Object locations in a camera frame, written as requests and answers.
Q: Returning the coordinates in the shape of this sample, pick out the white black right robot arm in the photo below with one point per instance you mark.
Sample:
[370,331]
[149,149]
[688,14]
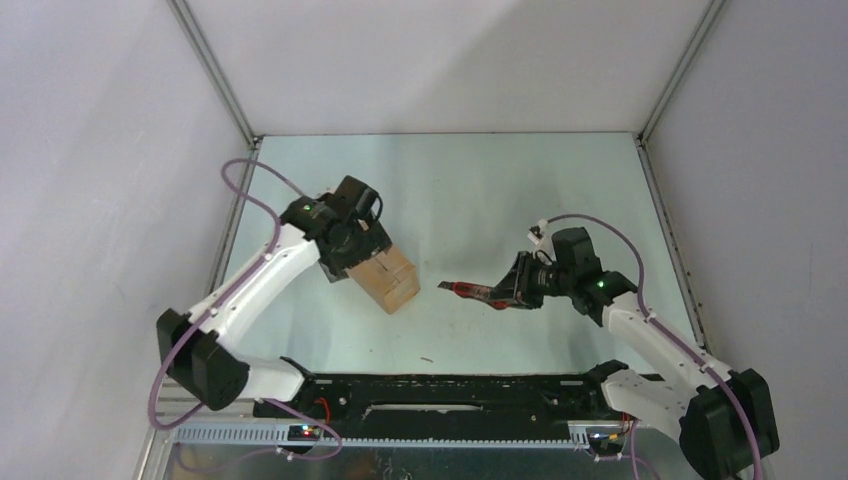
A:
[662,351]

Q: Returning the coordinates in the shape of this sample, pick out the brown cardboard express box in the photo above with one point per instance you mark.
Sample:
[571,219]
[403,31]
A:
[389,278]

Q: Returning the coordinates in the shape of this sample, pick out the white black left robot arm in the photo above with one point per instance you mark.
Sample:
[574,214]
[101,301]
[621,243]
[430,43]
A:
[199,348]

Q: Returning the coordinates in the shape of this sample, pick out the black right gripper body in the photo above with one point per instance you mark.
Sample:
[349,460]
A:
[539,280]

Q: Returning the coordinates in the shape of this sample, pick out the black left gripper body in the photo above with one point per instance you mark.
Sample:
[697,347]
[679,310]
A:
[359,245]

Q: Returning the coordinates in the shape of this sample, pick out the controller board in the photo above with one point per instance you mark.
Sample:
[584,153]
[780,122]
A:
[304,433]
[606,445]

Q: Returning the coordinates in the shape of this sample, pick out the left controller board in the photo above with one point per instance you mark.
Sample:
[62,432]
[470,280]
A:
[304,433]

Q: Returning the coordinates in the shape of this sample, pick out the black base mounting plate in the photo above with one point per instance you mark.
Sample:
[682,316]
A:
[458,408]

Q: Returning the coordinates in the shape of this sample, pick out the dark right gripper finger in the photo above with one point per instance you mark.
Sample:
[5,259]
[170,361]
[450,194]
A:
[519,301]
[510,285]

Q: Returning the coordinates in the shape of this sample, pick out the aluminium frame rail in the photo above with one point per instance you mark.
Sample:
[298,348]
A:
[261,427]

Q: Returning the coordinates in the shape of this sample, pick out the right controller board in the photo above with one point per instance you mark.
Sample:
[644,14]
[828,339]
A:
[606,445]

